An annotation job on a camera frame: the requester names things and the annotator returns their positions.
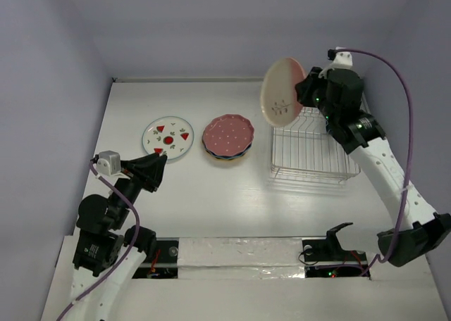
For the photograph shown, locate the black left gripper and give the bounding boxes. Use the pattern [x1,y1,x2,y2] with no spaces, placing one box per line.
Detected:
[111,150,167,226]

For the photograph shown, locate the pink plate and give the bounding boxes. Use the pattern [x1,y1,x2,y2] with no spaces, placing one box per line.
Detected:
[260,57,306,127]

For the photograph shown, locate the white watermelon pattern plate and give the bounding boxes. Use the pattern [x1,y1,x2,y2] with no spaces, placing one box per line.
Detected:
[142,116,194,161]

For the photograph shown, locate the blue dotted plate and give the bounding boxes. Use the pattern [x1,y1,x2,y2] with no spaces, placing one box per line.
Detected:
[204,144,252,161]

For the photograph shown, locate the maroon dotted plate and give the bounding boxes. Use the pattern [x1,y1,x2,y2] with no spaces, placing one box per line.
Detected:
[202,114,254,157]

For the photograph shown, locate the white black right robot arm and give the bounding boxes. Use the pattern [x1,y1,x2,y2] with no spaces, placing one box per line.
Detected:
[295,67,450,268]

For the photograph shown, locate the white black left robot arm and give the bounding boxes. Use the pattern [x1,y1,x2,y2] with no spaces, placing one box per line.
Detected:
[58,151,167,320]

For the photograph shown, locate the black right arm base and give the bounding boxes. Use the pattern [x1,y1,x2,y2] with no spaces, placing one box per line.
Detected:
[302,222,367,265]

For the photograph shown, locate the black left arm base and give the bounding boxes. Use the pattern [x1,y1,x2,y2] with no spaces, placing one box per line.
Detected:
[132,238,179,279]

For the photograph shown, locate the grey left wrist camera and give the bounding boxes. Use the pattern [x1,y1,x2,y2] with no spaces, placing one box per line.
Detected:
[94,151,121,177]

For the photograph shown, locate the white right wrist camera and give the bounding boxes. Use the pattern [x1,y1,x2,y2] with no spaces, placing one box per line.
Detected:
[319,47,353,79]

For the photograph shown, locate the clear wire dish rack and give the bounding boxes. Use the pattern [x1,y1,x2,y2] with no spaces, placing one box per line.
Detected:
[270,108,361,184]

